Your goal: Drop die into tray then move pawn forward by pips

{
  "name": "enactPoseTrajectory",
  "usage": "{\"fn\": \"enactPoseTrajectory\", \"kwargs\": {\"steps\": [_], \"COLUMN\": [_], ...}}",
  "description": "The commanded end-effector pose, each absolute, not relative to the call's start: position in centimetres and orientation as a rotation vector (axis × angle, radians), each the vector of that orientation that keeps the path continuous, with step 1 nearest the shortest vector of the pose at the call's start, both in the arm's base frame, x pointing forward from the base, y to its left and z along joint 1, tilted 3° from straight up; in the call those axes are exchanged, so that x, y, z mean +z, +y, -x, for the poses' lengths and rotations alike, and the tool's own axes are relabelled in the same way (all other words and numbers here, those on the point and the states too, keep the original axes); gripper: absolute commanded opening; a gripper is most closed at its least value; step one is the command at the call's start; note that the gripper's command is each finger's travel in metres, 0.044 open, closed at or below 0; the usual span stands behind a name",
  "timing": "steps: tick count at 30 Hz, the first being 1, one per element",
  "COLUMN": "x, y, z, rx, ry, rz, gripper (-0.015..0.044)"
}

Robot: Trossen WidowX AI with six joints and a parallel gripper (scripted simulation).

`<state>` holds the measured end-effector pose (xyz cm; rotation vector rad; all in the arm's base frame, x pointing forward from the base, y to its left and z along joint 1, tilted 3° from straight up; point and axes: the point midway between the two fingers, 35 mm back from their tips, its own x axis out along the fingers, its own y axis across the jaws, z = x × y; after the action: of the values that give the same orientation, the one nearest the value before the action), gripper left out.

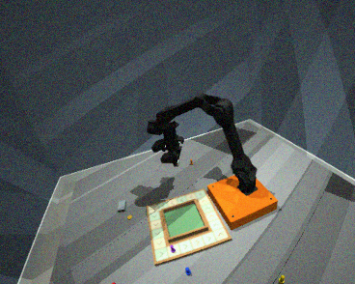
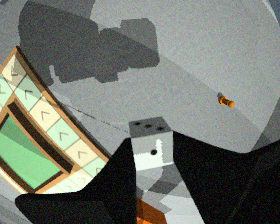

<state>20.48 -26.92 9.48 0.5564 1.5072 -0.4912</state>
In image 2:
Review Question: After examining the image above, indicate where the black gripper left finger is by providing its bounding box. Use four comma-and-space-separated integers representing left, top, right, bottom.
15, 137, 137, 224

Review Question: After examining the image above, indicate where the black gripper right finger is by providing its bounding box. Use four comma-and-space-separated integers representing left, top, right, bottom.
171, 129, 280, 224

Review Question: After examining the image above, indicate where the white die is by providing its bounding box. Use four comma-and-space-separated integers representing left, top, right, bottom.
129, 117, 174, 171

